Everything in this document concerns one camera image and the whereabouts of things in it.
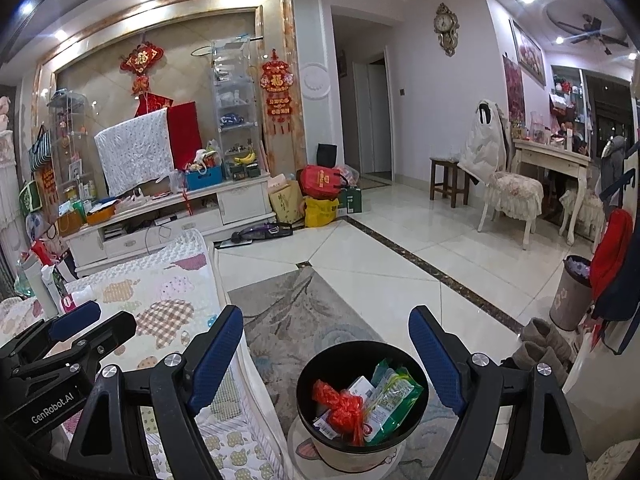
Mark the grey hanging jacket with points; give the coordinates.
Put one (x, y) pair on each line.
(614, 165)

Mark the ornate gold wall clock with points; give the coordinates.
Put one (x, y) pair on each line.
(446, 22)

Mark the brown paper bag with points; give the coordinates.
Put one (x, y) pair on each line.
(70, 225)

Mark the red cloth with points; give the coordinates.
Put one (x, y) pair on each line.
(185, 130)

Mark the dark wooden stool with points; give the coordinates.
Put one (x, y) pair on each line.
(445, 165)

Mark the white floral cushioned stool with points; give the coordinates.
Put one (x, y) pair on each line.
(582, 210)

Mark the red fabric bag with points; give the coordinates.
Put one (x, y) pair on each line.
(320, 180)

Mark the glass display shelf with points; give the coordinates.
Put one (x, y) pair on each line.
(70, 130)

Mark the white puffer jacket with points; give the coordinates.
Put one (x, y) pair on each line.
(482, 150)

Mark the red floral wall hanging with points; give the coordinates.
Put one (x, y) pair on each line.
(514, 87)

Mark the patterned patchwork quilt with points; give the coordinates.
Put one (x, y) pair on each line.
(165, 280)

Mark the grey patterned rug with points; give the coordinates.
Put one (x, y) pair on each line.
(300, 305)

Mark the dark ceiling fan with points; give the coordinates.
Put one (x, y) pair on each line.
(592, 30)

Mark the pink plush toy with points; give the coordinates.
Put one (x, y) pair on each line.
(4, 112)

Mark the white blue yellow medicine box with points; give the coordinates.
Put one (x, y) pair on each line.
(361, 386)

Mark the white quilted cloth cover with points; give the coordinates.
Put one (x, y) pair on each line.
(135, 150)

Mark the white plastic bottle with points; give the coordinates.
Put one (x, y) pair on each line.
(80, 296)

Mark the grey-green thermos bottle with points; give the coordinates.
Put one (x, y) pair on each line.
(37, 285)

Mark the white floral cushioned chair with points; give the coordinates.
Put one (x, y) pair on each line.
(512, 192)

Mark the white TV cabinet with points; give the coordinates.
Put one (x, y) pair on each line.
(240, 205)

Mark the grey hoop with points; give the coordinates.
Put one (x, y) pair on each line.
(200, 49)

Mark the green cardboard box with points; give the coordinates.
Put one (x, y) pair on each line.
(350, 199)

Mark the clear plastic shelf tower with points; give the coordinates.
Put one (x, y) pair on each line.
(235, 100)

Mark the green patterned bag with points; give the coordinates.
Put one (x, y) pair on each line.
(30, 200)

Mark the lace-covered standing air conditioner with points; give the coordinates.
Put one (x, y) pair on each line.
(7, 185)

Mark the brown boot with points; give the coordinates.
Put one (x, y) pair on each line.
(547, 337)
(535, 365)

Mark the small patterned waste bin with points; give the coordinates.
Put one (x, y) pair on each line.
(567, 300)

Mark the navy jacket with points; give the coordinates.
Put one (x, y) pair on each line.
(622, 305)

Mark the large red knot ornament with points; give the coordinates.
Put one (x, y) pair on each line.
(141, 57)

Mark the black handheld vacuum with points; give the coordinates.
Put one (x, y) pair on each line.
(260, 232)

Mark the red garment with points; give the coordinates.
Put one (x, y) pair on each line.
(612, 250)

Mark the framed floral picture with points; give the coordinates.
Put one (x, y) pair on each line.
(527, 52)

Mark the white dressing table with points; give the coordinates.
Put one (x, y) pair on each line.
(550, 152)

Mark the yellow plastic bag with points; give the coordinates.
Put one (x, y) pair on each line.
(320, 212)

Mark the translucent green wipes packet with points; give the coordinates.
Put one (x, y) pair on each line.
(395, 397)

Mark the bunch of bananas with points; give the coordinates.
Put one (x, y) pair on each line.
(245, 157)

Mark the red fan-shaped decoration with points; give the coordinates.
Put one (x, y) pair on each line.
(152, 103)

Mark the black trash bin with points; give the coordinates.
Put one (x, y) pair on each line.
(320, 365)

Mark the orange white box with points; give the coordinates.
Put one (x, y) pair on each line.
(327, 425)

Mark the orange tray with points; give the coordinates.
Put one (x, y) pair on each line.
(102, 215)

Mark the striped tote bag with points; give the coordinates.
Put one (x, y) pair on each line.
(40, 150)

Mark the beige gift bag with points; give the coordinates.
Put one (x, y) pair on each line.
(287, 200)

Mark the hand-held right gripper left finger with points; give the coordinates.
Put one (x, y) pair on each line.
(215, 360)

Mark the red plastic bag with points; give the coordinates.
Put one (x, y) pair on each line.
(342, 402)

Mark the blue storage basket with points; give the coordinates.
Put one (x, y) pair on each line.
(205, 178)

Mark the red gold hanging ornament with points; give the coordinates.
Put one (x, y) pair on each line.
(276, 85)

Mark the white tube bottle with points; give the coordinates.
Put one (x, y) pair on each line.
(54, 282)

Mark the green red-label snack packet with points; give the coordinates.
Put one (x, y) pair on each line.
(385, 369)

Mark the black bag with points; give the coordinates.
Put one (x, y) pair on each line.
(327, 155)

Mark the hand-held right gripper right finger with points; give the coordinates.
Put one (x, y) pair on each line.
(435, 355)

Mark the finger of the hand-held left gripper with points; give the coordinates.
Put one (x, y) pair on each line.
(112, 329)
(75, 314)

